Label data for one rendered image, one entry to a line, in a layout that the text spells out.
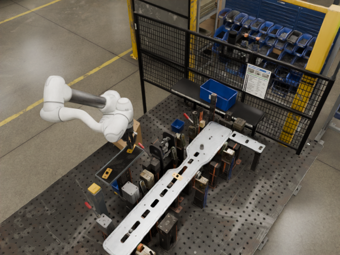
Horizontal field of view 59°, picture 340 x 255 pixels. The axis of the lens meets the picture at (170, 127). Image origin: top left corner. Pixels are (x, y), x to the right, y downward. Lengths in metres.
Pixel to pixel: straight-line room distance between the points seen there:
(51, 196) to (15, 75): 3.15
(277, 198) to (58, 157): 2.55
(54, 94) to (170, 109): 1.41
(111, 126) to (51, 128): 2.59
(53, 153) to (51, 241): 1.68
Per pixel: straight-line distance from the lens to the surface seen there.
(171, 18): 4.37
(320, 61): 2.44
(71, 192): 2.68
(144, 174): 2.18
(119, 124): 1.76
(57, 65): 5.46
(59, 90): 2.19
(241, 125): 2.58
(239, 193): 2.59
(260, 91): 2.70
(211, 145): 2.46
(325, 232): 3.48
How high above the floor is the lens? 2.86
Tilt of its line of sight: 46 degrees down
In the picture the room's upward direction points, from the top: 1 degrees counter-clockwise
